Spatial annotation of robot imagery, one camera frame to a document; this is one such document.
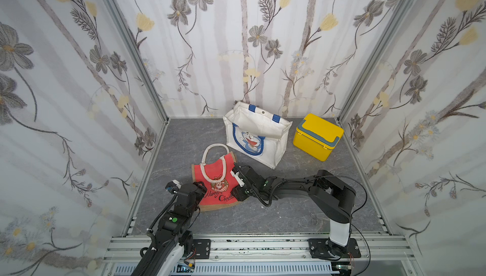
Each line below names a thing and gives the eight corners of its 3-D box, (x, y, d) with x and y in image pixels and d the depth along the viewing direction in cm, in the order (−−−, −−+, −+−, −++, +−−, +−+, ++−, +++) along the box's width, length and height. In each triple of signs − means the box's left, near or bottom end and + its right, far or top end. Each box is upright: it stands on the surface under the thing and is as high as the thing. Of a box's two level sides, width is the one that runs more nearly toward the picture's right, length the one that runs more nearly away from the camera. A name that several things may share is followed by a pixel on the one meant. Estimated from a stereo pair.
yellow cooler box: (287, 147, 109) (292, 130, 97) (303, 129, 118) (309, 112, 106) (320, 168, 100) (330, 152, 89) (335, 147, 109) (346, 130, 97)
